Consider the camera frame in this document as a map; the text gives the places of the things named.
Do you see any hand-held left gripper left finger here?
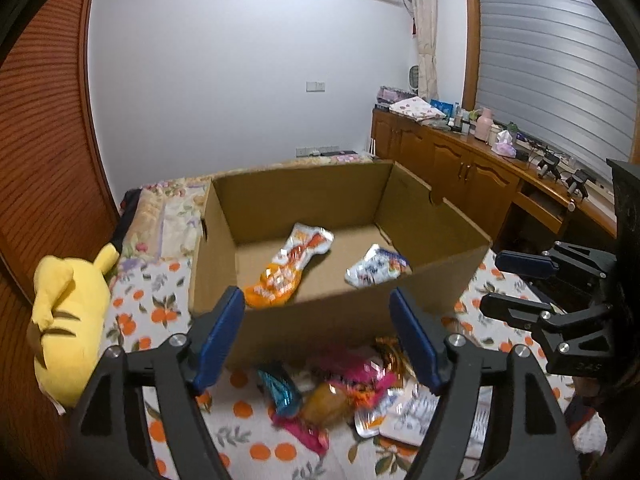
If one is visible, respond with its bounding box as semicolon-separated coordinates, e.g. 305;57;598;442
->
70;285;247;480

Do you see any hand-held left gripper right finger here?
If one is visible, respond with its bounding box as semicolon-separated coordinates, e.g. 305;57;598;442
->
389;287;583;480

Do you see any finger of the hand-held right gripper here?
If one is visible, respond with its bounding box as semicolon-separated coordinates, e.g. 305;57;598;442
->
480;292;618;376
495;241;621;311

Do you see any gold foil snack wrapper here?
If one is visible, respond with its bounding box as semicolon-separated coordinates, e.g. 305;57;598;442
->
375;336;416;376

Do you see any pink snack packet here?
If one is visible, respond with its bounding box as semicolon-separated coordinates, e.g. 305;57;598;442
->
312;347;396;396
272;412;331;456

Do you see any teal snack packet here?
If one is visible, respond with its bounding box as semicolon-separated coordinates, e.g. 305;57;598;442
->
256;367;303;416

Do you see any silver orange snack packet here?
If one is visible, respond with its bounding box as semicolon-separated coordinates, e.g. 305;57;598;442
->
352;385;401;438

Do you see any brown clear snack packet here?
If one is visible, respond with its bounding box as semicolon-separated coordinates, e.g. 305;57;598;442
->
300;382;358;428

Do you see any brown cardboard box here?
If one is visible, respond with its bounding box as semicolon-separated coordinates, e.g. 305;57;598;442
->
189;159;493;367

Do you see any orange fruit print blanket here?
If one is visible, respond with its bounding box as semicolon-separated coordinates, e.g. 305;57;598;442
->
102;252;601;480

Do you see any black clamp device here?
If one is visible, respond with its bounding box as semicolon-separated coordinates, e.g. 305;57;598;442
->
565;169;593;198
536;155;563;181

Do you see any white blue snack packet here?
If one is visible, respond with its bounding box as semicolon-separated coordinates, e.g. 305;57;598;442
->
345;244;413;288

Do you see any lilac tissue pack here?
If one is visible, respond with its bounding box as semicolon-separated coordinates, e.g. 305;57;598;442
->
492;130;518;157

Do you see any wooden sideboard cabinet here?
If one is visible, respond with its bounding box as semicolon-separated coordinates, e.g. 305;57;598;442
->
371;107;618;241

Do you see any floral bed sheet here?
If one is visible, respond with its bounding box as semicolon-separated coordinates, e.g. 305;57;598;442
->
122;156;376;261

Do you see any pink bottle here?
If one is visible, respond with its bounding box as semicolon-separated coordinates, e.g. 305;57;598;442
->
474;107;494;142

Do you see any yellow plush toy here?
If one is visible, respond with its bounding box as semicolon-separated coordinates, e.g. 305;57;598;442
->
27;242;121;408

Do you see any dark blue mattress cover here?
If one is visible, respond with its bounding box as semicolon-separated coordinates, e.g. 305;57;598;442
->
111;189;143;256

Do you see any folded floral cloth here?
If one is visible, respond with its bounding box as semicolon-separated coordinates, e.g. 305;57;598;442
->
389;97;448;122

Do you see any grey window blind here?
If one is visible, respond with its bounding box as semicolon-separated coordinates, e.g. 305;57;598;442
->
472;0;640;181

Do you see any purple package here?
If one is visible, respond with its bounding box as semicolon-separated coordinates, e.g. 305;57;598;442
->
376;86;416;109

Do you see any cream patterned curtain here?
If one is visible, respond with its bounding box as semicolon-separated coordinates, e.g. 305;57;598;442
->
407;0;442;103

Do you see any wooden window frame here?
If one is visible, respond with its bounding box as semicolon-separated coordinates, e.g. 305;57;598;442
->
461;0;485;111

